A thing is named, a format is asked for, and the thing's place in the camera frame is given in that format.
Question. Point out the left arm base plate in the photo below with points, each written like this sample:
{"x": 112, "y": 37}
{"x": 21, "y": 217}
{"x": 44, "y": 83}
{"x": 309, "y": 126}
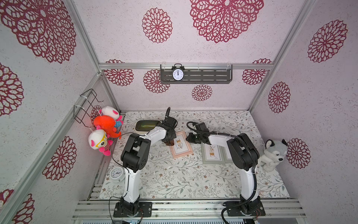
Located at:
{"x": 137, "y": 209}

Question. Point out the grey husky plush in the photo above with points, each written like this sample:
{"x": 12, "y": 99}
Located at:
{"x": 273, "y": 154}

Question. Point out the brown cloth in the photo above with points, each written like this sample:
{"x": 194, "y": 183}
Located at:
{"x": 170, "y": 143}

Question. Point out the white round alarm clock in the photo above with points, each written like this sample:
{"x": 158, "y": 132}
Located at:
{"x": 117, "y": 174}

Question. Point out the grey wall shelf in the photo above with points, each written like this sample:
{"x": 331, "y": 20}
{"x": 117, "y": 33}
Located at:
{"x": 198, "y": 76}

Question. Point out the red plush toy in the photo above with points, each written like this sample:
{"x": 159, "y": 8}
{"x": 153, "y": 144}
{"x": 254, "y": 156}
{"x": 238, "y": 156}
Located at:
{"x": 107, "y": 124}

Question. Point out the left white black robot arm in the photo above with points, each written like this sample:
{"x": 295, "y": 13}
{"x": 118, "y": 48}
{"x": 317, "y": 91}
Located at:
{"x": 136, "y": 152}

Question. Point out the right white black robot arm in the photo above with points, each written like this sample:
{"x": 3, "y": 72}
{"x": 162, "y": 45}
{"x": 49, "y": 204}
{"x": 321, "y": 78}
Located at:
{"x": 243, "y": 154}

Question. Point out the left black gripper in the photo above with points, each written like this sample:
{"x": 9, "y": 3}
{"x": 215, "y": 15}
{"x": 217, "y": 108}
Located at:
{"x": 174, "y": 135}

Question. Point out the black wire basket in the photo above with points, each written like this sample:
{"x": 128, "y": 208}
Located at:
{"x": 85, "y": 112}

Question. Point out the cream box with green lid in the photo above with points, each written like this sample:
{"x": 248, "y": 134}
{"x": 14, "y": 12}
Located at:
{"x": 144, "y": 126}

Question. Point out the white pink plush top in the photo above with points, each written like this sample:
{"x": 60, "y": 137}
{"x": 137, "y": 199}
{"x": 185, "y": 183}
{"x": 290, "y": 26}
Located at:
{"x": 111, "y": 112}

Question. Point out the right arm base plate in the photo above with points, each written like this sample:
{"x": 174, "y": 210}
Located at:
{"x": 252, "y": 208}

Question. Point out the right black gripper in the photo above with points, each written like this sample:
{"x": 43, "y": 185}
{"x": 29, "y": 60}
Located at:
{"x": 193, "y": 137}

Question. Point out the black alarm clock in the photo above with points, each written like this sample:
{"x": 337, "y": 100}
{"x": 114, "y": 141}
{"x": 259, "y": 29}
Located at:
{"x": 178, "y": 72}

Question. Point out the pink picture frame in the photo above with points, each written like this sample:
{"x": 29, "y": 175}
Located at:
{"x": 181, "y": 147}

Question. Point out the white plush with yellow glasses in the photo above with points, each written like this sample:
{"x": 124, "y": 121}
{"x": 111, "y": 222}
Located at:
{"x": 98, "y": 140}

